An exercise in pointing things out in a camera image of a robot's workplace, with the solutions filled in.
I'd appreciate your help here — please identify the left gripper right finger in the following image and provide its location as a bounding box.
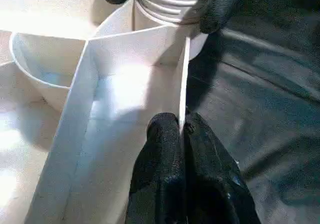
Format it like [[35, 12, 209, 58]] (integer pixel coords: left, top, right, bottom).
[[183, 113, 261, 224]]

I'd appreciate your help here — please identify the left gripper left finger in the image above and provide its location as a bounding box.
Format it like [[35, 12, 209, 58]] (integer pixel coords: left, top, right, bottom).
[[127, 112, 187, 224]]

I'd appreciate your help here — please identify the white plastic table leg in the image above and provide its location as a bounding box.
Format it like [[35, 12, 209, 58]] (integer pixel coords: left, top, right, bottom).
[[134, 0, 211, 25]]

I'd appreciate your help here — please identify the white plastic table top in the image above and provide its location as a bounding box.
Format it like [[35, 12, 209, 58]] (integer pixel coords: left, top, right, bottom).
[[0, 0, 210, 224]]

